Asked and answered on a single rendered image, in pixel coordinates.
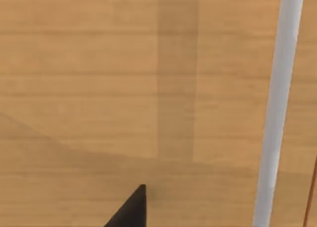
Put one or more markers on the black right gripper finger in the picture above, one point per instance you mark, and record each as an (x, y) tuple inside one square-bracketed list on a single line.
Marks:
[(135, 210)]

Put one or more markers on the wooden door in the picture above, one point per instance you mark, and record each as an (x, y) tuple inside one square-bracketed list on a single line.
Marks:
[(99, 88)]

